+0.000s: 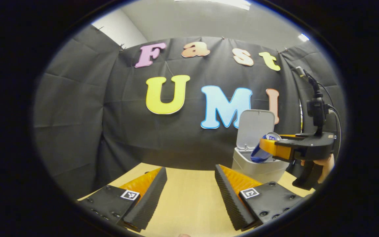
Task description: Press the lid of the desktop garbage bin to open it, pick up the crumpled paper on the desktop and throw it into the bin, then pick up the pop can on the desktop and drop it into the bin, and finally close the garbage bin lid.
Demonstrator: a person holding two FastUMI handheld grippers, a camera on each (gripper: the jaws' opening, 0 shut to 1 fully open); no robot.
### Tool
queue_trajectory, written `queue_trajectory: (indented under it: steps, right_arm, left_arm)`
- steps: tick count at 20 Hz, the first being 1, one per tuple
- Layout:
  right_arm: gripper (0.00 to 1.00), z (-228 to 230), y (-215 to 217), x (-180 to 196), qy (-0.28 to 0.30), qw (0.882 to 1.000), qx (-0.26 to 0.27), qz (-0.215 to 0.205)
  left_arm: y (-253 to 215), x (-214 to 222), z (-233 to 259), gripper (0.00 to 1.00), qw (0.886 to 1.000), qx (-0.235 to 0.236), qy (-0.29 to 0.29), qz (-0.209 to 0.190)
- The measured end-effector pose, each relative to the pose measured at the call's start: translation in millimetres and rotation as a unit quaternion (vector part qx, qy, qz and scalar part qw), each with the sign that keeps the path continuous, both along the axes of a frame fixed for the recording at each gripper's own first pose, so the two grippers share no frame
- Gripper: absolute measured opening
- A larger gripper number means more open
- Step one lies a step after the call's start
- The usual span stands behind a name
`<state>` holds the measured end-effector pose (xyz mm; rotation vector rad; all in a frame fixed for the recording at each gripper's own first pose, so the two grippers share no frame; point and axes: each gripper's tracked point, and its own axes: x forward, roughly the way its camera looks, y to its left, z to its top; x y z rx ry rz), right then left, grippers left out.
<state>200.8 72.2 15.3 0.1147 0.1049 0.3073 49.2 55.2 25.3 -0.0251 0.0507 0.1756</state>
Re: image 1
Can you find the large ceiling light panel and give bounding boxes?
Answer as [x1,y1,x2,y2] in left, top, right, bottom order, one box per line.
[175,0,252,10]

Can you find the wooden desktop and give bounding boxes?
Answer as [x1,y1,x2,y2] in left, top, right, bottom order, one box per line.
[77,162,315,237]

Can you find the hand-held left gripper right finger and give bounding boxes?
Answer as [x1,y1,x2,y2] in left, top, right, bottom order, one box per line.
[215,165,308,231]

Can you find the grey desktop garbage bin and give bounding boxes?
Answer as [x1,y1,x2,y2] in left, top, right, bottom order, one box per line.
[232,109,290,184]

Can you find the black cable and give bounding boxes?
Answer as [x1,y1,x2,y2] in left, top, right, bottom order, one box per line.
[318,82,342,155]

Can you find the black backdrop cloth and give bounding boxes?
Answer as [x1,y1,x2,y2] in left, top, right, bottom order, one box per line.
[33,25,346,198]

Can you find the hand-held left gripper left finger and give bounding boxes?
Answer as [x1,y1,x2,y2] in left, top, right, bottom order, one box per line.
[72,167,168,233]

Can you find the blue pop can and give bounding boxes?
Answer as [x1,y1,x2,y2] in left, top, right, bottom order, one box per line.
[250,132,282,164]

